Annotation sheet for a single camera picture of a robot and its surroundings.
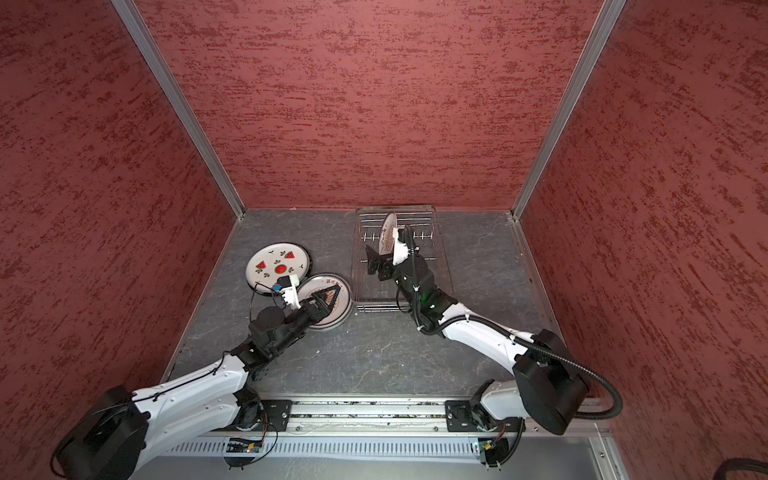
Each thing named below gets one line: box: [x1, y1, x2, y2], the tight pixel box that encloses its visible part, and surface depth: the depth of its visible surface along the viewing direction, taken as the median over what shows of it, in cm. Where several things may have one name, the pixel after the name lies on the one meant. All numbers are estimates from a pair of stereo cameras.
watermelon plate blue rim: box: [245, 242, 312, 295], surface depth 102 cm
